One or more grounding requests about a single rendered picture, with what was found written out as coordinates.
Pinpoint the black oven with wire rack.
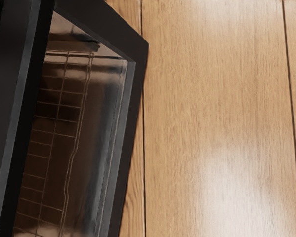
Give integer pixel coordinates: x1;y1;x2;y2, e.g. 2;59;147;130
12;0;150;237

